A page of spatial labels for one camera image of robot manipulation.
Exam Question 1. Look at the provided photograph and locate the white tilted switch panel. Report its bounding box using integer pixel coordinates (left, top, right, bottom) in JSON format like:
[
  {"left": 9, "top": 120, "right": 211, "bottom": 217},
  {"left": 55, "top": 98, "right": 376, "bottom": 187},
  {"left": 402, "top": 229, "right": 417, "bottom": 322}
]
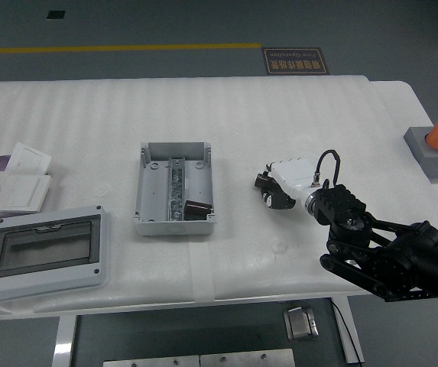
[{"left": 6, "top": 141, "right": 53, "bottom": 177}]

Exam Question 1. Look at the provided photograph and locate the white flat switch panel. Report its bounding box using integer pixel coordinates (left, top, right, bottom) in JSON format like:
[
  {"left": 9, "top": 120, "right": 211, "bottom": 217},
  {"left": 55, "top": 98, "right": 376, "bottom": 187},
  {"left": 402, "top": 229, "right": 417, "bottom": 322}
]
[{"left": 0, "top": 174, "right": 53, "bottom": 214}]

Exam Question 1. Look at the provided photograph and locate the silver metal device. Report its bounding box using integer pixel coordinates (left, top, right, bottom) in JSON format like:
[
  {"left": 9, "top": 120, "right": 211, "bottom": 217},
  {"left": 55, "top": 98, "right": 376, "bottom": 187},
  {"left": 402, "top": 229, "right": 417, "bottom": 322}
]
[{"left": 283, "top": 306, "right": 321, "bottom": 342}]

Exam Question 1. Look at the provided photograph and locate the white table leg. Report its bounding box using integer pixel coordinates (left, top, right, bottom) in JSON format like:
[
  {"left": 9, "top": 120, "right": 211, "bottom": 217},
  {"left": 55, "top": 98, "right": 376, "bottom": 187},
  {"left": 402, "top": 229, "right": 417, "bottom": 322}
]
[
  {"left": 333, "top": 295, "right": 366, "bottom": 365},
  {"left": 54, "top": 314, "right": 79, "bottom": 367}
]

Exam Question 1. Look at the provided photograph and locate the yellow floor line tape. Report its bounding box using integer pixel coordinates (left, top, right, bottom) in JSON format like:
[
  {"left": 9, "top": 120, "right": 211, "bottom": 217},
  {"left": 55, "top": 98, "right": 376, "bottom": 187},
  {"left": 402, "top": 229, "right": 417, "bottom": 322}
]
[{"left": 0, "top": 42, "right": 263, "bottom": 55}]

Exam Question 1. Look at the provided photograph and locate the grey enclosure lid with window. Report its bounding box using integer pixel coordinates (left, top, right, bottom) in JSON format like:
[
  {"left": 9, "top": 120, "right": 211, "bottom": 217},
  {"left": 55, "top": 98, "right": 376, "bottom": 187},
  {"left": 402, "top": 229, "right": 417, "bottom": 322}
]
[{"left": 0, "top": 205, "right": 112, "bottom": 303}]

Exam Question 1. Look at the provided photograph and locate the metal mounting rail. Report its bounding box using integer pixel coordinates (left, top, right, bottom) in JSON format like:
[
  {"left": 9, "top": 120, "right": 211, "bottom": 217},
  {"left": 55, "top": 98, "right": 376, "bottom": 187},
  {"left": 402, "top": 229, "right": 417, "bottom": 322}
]
[{"left": 167, "top": 156, "right": 187, "bottom": 222}]

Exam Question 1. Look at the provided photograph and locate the thin black cable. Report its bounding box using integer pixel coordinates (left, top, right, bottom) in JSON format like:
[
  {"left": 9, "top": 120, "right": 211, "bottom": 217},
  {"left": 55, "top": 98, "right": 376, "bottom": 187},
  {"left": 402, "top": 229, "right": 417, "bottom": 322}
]
[{"left": 330, "top": 299, "right": 362, "bottom": 365}]

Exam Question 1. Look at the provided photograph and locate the white foam mat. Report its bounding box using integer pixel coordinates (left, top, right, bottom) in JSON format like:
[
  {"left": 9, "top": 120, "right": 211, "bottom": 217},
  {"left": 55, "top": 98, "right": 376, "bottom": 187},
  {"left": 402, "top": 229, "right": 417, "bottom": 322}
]
[{"left": 0, "top": 74, "right": 390, "bottom": 318}]

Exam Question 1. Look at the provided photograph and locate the black table control panel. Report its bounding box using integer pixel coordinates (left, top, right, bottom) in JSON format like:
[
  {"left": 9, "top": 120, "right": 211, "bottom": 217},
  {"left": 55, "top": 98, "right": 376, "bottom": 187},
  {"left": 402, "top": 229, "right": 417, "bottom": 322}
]
[{"left": 384, "top": 291, "right": 433, "bottom": 304}]

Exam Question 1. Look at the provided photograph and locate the open grey junction box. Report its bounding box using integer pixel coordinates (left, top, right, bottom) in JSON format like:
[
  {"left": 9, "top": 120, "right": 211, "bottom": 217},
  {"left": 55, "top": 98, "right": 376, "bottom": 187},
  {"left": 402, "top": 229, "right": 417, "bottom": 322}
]
[{"left": 132, "top": 141, "right": 218, "bottom": 237}]

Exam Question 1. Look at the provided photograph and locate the black floor sign orange text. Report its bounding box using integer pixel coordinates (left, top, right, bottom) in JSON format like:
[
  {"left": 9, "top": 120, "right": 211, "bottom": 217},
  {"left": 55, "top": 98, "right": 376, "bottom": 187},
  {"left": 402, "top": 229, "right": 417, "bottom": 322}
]
[{"left": 262, "top": 47, "right": 331, "bottom": 76}]

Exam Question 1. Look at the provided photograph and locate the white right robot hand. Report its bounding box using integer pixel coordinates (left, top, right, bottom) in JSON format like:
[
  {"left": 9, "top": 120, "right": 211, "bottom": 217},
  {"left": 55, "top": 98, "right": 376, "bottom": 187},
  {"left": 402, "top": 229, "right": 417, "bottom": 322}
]
[{"left": 255, "top": 155, "right": 318, "bottom": 211}]

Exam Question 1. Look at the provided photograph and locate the large grey metal plate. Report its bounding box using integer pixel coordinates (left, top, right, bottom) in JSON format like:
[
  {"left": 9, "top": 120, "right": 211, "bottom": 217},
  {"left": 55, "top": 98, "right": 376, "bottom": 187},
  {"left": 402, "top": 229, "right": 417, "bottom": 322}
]
[{"left": 199, "top": 348, "right": 297, "bottom": 367}]

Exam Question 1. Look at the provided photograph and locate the small grey metal plate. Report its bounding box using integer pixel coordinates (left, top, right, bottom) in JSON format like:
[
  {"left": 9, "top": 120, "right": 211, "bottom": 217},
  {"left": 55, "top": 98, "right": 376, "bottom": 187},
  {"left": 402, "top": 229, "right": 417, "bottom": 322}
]
[{"left": 102, "top": 354, "right": 201, "bottom": 367}]

